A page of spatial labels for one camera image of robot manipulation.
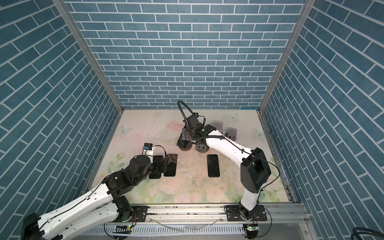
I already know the black phone pink case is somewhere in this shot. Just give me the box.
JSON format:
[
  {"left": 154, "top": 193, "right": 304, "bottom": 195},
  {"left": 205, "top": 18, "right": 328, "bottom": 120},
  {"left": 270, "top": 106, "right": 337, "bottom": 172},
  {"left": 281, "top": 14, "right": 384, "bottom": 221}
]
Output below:
[{"left": 207, "top": 155, "right": 220, "bottom": 178}]

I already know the grey phone stand front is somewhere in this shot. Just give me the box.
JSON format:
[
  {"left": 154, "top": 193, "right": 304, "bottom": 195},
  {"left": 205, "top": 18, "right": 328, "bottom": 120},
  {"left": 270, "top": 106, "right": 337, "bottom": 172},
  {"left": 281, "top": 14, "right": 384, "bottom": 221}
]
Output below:
[{"left": 225, "top": 128, "right": 237, "bottom": 141}]

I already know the black phone stand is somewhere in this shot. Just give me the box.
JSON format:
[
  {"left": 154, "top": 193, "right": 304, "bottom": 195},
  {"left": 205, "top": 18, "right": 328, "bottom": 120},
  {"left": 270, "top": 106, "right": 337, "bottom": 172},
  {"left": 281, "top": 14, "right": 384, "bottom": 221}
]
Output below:
[{"left": 149, "top": 156, "right": 166, "bottom": 179}]

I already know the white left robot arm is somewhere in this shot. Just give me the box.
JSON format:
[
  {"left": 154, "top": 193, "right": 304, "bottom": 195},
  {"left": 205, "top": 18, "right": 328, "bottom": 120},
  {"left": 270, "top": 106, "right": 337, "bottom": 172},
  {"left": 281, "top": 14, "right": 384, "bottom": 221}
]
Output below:
[{"left": 21, "top": 155, "right": 169, "bottom": 240}]

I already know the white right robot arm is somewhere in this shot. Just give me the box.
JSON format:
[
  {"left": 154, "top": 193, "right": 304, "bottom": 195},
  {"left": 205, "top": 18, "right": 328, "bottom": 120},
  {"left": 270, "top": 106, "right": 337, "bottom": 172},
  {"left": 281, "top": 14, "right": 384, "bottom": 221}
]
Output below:
[{"left": 178, "top": 114, "right": 272, "bottom": 221}]

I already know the wooden round stand middle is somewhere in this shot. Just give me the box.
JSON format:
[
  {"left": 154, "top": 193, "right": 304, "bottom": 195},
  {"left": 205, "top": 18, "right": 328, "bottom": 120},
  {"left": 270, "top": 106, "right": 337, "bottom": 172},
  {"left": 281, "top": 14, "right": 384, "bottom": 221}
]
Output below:
[{"left": 177, "top": 139, "right": 193, "bottom": 152}]

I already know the wooden round stand base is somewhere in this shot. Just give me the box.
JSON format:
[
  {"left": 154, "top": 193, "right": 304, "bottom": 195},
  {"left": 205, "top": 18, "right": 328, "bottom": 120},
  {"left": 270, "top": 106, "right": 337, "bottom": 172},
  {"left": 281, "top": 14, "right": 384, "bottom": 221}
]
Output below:
[{"left": 196, "top": 143, "right": 210, "bottom": 153}]

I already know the grey metal phone stand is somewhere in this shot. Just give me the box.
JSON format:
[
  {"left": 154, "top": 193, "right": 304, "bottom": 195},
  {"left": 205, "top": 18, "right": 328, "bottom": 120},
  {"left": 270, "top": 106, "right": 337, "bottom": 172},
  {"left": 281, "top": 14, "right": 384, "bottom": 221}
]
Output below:
[{"left": 210, "top": 121, "right": 224, "bottom": 134}]

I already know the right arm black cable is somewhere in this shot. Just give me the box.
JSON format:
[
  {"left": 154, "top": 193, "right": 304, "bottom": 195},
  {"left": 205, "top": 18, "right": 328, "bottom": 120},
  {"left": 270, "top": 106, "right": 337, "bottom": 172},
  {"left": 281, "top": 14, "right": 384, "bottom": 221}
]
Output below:
[{"left": 176, "top": 99, "right": 281, "bottom": 193}]

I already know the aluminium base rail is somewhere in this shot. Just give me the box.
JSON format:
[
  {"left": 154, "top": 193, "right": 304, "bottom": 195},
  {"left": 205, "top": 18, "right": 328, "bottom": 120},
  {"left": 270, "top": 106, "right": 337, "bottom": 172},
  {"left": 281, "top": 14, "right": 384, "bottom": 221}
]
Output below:
[{"left": 77, "top": 203, "right": 317, "bottom": 240}]

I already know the aluminium corner post left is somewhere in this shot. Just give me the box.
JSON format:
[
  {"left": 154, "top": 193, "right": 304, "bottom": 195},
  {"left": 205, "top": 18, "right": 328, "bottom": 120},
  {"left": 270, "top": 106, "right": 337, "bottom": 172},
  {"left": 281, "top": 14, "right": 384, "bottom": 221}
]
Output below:
[{"left": 52, "top": 0, "right": 124, "bottom": 114}]

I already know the aluminium corner post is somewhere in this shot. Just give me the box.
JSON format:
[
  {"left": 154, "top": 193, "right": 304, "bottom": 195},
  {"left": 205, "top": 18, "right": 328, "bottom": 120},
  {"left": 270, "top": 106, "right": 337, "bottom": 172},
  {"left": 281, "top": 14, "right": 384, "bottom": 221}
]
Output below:
[
  {"left": 259, "top": 0, "right": 316, "bottom": 113},
  {"left": 52, "top": 0, "right": 124, "bottom": 114}
]

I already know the aluminium corner post right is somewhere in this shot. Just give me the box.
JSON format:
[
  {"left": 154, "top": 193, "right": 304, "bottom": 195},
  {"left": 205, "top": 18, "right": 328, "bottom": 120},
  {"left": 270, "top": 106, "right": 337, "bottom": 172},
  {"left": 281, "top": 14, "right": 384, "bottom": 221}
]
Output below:
[{"left": 259, "top": 0, "right": 316, "bottom": 113}]

